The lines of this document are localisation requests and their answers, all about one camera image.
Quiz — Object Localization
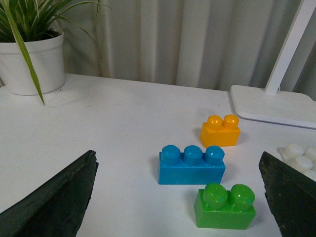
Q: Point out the green spider plant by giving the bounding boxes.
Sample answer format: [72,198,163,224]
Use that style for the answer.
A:
[0,0,110,104]

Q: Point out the white studded base plate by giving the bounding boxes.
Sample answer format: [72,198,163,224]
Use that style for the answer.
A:
[279,143,316,181]

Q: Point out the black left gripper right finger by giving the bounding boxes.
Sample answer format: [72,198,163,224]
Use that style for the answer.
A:
[259,152,316,237]

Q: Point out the blue three-stud block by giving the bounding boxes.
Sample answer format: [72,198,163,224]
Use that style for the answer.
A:
[158,145,226,185]

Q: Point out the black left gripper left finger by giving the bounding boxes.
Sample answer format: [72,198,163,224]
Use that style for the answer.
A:
[0,150,98,237]

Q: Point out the green two-stud block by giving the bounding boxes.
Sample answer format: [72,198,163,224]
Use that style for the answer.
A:
[194,183,256,230]

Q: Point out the white plant pot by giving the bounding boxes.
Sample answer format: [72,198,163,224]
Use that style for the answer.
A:
[0,32,66,95]

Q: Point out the grey pleated curtain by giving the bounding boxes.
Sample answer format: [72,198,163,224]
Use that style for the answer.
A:
[50,0,316,101]

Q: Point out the white desk lamp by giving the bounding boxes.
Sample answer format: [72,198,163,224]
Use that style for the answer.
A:
[231,0,316,129]

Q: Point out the yellow two-stud block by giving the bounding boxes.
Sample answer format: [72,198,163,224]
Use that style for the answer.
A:
[200,114,240,148]

